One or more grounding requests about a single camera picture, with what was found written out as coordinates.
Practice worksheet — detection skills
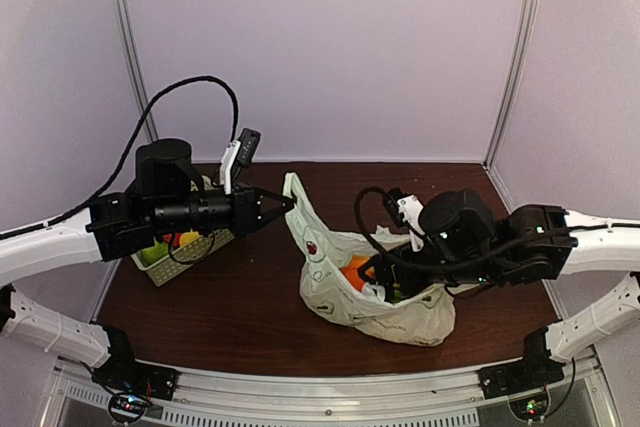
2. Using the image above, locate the red fruit in basket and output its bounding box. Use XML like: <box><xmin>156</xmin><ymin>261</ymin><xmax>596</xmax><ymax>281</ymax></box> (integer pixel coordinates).
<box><xmin>162</xmin><ymin>233</ymin><xmax>181</xmax><ymax>249</ymax></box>

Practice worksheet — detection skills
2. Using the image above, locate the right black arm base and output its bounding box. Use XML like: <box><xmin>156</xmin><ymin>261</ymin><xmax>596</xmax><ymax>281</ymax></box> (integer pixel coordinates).
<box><xmin>477</xmin><ymin>327</ymin><xmax>564</xmax><ymax>399</ymax></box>

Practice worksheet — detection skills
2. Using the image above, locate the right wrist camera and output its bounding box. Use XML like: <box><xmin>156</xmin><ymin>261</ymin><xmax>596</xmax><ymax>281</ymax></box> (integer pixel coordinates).
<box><xmin>384</xmin><ymin>188</ymin><xmax>429</xmax><ymax>252</ymax></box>

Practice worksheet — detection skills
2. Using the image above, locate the left black cable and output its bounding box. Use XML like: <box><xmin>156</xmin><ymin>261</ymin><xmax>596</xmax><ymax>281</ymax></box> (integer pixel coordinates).
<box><xmin>0</xmin><ymin>75</ymin><xmax>240</xmax><ymax>241</ymax></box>

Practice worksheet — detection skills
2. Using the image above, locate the right black cable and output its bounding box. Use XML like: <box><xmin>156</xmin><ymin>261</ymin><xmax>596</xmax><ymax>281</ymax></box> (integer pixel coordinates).
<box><xmin>353</xmin><ymin>186</ymin><xmax>640</xmax><ymax>278</ymax></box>

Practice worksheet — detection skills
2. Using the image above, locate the aluminium corner post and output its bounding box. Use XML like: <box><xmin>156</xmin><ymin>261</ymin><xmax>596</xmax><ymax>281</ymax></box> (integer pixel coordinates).
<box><xmin>483</xmin><ymin>0</ymin><xmax>540</xmax><ymax>171</ymax></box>
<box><xmin>114</xmin><ymin>0</ymin><xmax>149</xmax><ymax>115</ymax></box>

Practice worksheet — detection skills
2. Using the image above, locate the left aluminium corner post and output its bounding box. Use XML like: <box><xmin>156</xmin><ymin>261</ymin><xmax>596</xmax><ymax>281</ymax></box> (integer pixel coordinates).
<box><xmin>114</xmin><ymin>0</ymin><xmax>149</xmax><ymax>115</ymax></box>

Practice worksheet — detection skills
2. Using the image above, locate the right aluminium corner post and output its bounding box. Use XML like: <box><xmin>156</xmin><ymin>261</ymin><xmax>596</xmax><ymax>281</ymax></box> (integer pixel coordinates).
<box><xmin>483</xmin><ymin>0</ymin><xmax>540</xmax><ymax>171</ymax></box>

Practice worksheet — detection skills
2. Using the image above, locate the orange fruit in bag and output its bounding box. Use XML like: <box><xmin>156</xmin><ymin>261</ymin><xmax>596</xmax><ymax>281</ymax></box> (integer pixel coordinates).
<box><xmin>340</xmin><ymin>255</ymin><xmax>371</xmax><ymax>292</ymax></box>

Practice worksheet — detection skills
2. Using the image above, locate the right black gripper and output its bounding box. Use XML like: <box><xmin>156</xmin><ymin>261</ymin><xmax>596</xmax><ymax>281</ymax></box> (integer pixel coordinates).
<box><xmin>357</xmin><ymin>242</ymin><xmax>502</xmax><ymax>304</ymax></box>

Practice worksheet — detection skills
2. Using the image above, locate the yellow lemon in basket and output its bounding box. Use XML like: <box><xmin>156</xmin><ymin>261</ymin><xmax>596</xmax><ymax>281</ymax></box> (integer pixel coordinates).
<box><xmin>178</xmin><ymin>231</ymin><xmax>201</xmax><ymax>248</ymax></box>

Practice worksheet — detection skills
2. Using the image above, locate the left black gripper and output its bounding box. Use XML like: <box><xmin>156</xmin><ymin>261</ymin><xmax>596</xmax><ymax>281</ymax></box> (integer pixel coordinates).
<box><xmin>151</xmin><ymin>181</ymin><xmax>294</xmax><ymax>238</ymax></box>

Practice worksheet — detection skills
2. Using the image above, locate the beige perforated plastic basket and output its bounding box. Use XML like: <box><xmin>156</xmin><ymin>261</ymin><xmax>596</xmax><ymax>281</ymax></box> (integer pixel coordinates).
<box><xmin>131</xmin><ymin>229</ymin><xmax>235</xmax><ymax>287</ymax></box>

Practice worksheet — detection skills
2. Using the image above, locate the aluminium front rail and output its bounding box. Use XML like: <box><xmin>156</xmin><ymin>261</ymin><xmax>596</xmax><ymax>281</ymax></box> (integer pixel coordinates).
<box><xmin>49</xmin><ymin>346</ymin><xmax>621</xmax><ymax>427</ymax></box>

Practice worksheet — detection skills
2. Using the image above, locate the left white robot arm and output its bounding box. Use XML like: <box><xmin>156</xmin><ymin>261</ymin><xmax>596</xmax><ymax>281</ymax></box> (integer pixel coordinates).
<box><xmin>1</xmin><ymin>129</ymin><xmax>294</xmax><ymax>391</ymax></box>

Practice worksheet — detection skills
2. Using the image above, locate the black cable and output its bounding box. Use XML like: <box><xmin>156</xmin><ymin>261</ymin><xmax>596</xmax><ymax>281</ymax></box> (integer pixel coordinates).
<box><xmin>0</xmin><ymin>75</ymin><xmax>240</xmax><ymax>241</ymax></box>
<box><xmin>353</xmin><ymin>186</ymin><xmax>640</xmax><ymax>278</ymax></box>

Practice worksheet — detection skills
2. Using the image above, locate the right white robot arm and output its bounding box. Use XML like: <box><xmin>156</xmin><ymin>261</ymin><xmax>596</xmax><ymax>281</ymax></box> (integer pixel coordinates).
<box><xmin>354</xmin><ymin>187</ymin><xmax>639</xmax><ymax>389</ymax></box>

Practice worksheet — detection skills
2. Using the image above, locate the green pear in basket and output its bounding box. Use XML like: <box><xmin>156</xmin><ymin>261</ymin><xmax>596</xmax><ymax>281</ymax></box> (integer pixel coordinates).
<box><xmin>138</xmin><ymin>242</ymin><xmax>168</xmax><ymax>267</ymax></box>

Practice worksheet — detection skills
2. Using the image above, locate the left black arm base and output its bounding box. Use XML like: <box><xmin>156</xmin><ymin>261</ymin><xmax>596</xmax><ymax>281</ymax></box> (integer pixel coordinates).
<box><xmin>92</xmin><ymin>326</ymin><xmax>179</xmax><ymax>401</ymax></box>

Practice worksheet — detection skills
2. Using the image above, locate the pale green plastic bag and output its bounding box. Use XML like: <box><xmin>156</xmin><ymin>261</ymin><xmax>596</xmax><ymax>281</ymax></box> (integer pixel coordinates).
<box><xmin>282</xmin><ymin>172</ymin><xmax>456</xmax><ymax>347</ymax></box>

